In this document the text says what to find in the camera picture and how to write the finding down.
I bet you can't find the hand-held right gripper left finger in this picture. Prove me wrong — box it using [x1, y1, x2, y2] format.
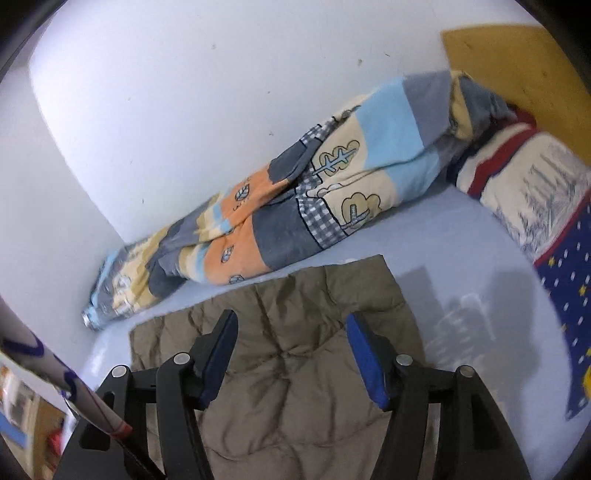
[55, 309, 239, 480]

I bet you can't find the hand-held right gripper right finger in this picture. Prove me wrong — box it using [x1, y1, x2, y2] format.
[346, 313, 532, 480]

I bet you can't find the olive hooded puffer jacket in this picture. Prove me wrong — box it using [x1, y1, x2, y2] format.
[128, 254, 437, 480]

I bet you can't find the patchwork cartoon print quilt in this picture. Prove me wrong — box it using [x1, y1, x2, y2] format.
[82, 69, 518, 330]

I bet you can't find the light blue bed sheet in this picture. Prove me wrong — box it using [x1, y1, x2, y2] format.
[78, 185, 583, 480]

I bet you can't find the star print pillow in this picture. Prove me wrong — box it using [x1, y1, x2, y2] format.
[445, 108, 591, 421]

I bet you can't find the wooden headboard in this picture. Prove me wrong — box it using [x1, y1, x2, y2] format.
[441, 25, 591, 160]

